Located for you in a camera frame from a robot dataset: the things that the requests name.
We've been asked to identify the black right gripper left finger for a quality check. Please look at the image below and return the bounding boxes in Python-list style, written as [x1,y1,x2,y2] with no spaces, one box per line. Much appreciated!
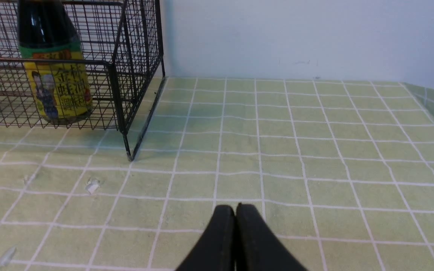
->
[176,205,235,271]

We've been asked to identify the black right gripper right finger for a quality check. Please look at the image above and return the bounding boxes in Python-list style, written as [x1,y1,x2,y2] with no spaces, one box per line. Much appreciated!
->
[236,203,307,271]

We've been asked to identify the dark sauce bottle yellow label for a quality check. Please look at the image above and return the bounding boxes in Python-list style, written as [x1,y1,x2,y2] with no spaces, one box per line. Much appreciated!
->
[17,0,93,125]

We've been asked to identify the green checkered tablecloth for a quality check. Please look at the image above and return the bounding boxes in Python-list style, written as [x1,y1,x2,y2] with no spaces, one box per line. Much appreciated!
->
[0,78,434,271]

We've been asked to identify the black wire mesh shelf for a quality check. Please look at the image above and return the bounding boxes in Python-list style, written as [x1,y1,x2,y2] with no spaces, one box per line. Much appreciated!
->
[0,0,166,161]

